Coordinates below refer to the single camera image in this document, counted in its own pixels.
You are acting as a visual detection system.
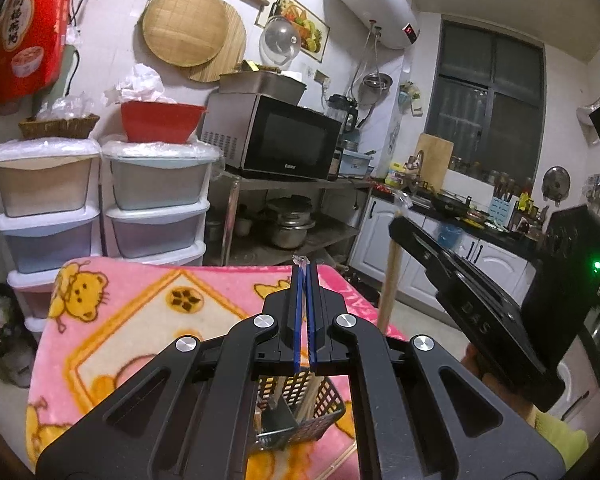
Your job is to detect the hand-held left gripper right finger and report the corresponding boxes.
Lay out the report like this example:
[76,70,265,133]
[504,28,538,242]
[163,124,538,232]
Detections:
[306,262,567,480]

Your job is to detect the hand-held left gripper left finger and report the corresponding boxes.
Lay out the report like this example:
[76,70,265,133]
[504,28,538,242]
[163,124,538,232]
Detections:
[35,262,306,480]

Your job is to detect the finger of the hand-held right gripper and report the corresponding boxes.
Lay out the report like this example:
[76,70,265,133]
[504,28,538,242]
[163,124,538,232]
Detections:
[389,217,461,301]
[395,217,481,286]

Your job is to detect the chopstick pair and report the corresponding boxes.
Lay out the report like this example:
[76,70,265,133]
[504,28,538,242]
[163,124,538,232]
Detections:
[291,254,326,423]
[377,195,416,332]

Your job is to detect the green perforated utensil holder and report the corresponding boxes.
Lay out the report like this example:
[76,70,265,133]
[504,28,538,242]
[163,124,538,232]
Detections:
[252,372,347,453]

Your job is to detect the person's right forearm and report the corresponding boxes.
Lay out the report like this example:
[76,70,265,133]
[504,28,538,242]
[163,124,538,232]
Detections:
[459,342,536,421]

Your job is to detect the blue hanging bowl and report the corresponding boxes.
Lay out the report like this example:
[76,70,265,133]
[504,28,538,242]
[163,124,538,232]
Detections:
[437,223,463,248]

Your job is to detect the black kitchen countertop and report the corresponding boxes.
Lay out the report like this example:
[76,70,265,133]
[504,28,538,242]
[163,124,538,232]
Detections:
[375,180,546,261]

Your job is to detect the white kitchen cabinets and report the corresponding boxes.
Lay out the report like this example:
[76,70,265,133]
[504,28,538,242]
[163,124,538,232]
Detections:
[347,192,536,333]

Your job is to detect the black wok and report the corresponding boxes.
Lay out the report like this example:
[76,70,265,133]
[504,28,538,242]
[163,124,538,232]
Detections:
[430,191,473,216]

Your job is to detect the blue knife holder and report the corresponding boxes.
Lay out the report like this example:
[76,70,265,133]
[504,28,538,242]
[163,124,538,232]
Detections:
[489,195,516,231]

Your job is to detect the hanging steel pan lid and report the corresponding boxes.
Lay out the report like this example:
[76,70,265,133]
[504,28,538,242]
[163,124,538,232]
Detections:
[541,166,571,206]

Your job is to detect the row of spice jars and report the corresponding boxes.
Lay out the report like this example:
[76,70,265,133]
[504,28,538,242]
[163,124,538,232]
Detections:
[450,155,536,196]

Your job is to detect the steel kitchen rack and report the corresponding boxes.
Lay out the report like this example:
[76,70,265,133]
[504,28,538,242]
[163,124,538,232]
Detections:
[207,172,376,281]

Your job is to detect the yellow bottle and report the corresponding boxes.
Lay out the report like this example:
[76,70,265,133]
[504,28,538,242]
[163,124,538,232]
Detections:
[384,161,406,188]

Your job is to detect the kitchen faucet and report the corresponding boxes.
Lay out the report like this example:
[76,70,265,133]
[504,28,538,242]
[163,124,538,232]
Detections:
[405,150,426,181]

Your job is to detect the wooden cutting board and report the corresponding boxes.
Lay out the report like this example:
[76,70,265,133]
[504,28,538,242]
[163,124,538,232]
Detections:
[414,132,455,188]

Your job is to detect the large steel pot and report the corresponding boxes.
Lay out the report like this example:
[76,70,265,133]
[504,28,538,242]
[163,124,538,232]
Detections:
[265,197,317,250]

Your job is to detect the pale blue plastic box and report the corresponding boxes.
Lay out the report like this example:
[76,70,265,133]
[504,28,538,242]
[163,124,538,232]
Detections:
[340,149,373,178]

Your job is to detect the person's yellow-green clothing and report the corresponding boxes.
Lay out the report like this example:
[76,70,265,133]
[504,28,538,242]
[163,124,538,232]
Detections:
[527,407,590,468]

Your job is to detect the pink printed blanket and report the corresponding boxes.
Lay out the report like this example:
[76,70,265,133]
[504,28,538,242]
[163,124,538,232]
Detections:
[25,256,411,480]

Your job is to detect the black blender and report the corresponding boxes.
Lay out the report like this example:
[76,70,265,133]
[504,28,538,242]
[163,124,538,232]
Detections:
[327,93,359,133]

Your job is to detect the dark framed window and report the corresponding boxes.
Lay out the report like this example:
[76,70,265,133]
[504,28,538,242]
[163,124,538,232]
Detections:
[425,16,546,177]

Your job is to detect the black microwave oven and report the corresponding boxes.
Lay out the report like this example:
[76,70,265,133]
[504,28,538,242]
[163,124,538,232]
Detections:
[200,92,343,182]

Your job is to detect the hanging steel pot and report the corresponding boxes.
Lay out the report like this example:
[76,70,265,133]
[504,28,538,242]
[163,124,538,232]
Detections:
[362,72,394,106]

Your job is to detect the white plastic drawer unit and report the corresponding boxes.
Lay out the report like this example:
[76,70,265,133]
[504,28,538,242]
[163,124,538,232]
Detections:
[0,137,105,333]
[100,135,220,267]

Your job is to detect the steel tray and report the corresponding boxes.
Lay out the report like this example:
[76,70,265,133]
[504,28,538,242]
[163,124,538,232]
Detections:
[219,69,307,106]

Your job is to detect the red plastic basin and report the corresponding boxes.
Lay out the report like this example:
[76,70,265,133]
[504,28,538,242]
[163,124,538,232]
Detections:
[120,101,207,145]

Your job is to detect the glass pot lid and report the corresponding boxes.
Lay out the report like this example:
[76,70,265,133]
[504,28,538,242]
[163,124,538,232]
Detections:
[260,15,303,67]

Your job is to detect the round wooden board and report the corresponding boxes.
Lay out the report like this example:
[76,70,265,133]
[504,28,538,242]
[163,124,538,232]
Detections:
[187,2,247,83]

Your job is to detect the white crumpled plastic bags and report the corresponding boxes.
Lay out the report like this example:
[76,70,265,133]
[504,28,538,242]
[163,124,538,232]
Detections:
[105,64,178,106]

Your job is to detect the brown wicker basket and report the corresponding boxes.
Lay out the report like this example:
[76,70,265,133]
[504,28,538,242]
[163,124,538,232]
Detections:
[19,114,101,141]

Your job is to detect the round bamboo tray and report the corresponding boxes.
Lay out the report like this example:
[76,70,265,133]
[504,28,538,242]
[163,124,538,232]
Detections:
[142,0,229,67]

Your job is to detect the red hanging bag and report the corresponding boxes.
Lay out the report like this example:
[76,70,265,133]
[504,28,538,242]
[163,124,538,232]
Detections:
[0,0,78,103]

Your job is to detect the small wall basket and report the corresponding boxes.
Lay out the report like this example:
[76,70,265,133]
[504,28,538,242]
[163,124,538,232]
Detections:
[399,80,426,117]

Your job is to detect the fruit wall poster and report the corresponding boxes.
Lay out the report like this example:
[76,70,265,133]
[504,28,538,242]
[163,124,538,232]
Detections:
[256,0,328,63]

